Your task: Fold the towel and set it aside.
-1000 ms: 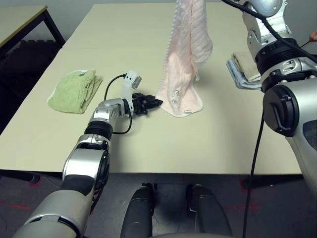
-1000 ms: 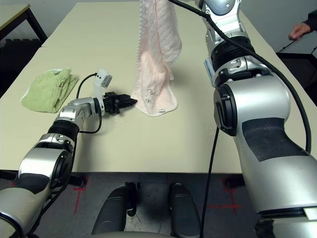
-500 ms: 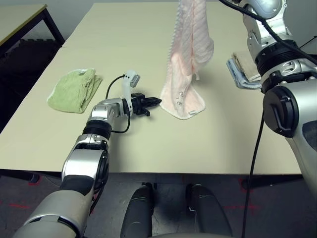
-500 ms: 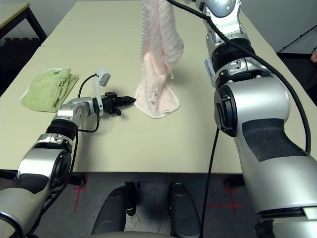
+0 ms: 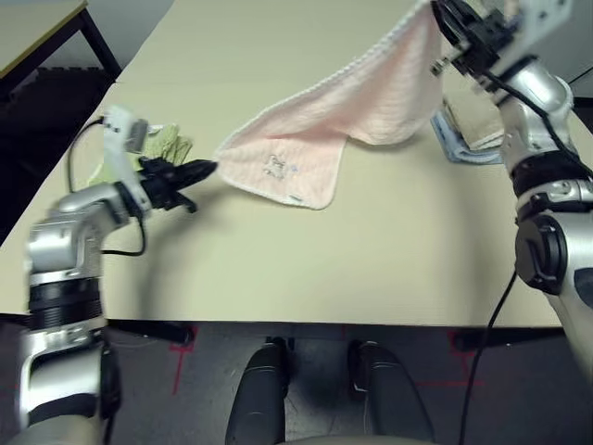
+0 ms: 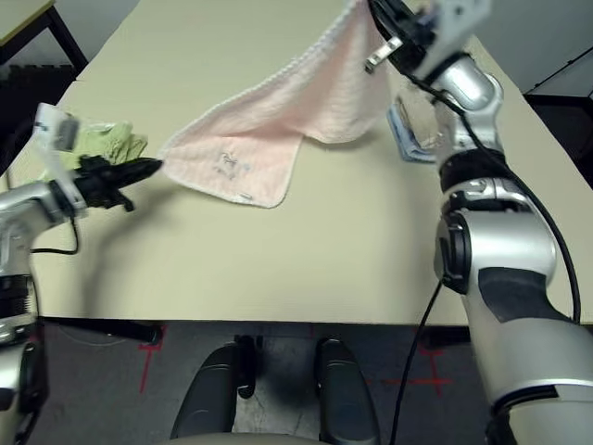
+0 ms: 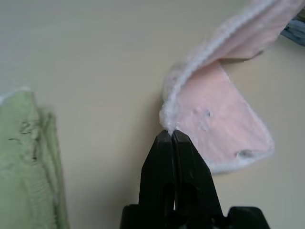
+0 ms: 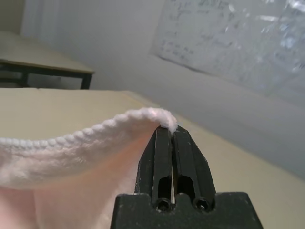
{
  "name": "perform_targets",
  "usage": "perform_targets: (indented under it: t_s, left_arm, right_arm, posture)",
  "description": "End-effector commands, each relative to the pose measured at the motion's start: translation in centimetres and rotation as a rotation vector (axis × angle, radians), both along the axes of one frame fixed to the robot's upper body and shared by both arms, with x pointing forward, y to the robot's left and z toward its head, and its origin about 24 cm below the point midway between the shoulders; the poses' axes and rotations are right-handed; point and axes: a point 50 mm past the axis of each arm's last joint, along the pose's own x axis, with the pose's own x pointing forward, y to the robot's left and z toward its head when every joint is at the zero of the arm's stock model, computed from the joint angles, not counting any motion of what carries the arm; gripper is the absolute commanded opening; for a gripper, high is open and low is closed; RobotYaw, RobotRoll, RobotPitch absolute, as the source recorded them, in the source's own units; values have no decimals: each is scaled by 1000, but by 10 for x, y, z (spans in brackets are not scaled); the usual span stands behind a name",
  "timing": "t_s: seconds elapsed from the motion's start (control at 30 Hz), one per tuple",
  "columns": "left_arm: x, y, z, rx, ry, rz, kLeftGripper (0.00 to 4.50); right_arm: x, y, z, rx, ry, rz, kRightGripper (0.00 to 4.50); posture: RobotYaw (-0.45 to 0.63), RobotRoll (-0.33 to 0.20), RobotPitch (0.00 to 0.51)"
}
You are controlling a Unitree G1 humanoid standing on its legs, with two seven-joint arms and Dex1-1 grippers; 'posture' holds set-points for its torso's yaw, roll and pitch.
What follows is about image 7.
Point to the pink fluffy towel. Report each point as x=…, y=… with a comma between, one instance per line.
x=214, y=114

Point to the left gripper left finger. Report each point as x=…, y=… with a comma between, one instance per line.
x=157, y=171

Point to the light blue folded towel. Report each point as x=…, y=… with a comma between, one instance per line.
x=295, y=31

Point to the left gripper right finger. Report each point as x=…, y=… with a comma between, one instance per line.
x=193, y=179

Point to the green folded towel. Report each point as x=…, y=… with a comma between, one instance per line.
x=23, y=167

